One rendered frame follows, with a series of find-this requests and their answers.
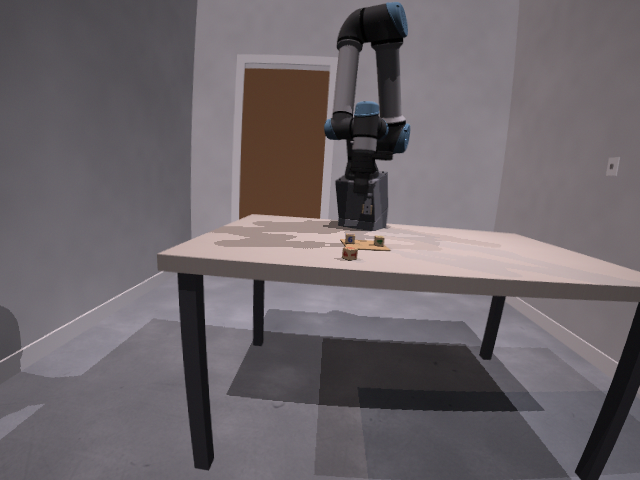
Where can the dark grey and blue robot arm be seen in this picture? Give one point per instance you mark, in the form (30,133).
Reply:
(385,26)

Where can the tan flat mat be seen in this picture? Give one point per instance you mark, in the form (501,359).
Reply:
(365,245)

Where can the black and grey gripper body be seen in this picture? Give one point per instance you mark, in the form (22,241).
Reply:
(363,161)

